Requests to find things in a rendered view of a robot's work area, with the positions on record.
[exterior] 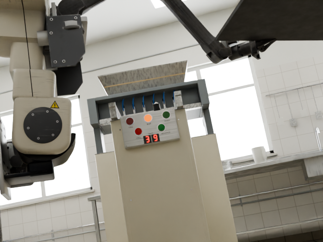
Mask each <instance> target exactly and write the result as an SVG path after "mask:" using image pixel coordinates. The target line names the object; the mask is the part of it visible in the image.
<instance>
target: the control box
mask: <svg viewBox="0 0 323 242"><path fill-rule="evenodd" d="M165 111H167V112H169V113H170V117H169V118H167V119H166V118H164V117H163V115H162V114H163V113H164V112H165ZM146 115H150V116H151V117H152V119H151V121H145V119H144V117H145V116H146ZM128 118H132V119H133V121H134V122H133V124H131V125H128V124H127V123H126V120H127V119H128ZM120 121H121V127H122V133H123V139H124V147H125V149H130V148H135V147H141V146H146V145H153V144H159V143H165V142H170V141H176V140H180V136H179V131H178V126H177V120H176V115H175V110H174V108H171V109H163V110H158V111H152V112H147V113H141V114H136V115H130V116H124V117H120ZM159 124H163V125H164V126H165V129H164V130H163V131H160V130H159V129H158V126H159ZM136 128H140V129H141V130H142V133H141V134H140V135H137V134H136V133H135V129H136ZM154 135H157V138H158V140H157V141H155V140H154V137H153V136H154ZM146 136H148V137H149V142H148V143H147V142H146V138H145V137H146ZM148 137H147V139H148Z"/></svg>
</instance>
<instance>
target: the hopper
mask: <svg viewBox="0 0 323 242"><path fill-rule="evenodd" d="M97 77H98V79H99V81H100V83H101V85H102V87H103V88H104V90H105V92H106V94H107V95H114V94H119V93H124V92H130V91H136V90H141V89H147V88H152V87H158V86H163V85H171V84H176V83H182V82H185V81H186V77H187V60H184V61H179V62H173V63H168V64H162V65H156V66H151V67H146V68H140V69H134V70H128V71H123V72H117V73H110V74H105V75H99V76H97Z"/></svg>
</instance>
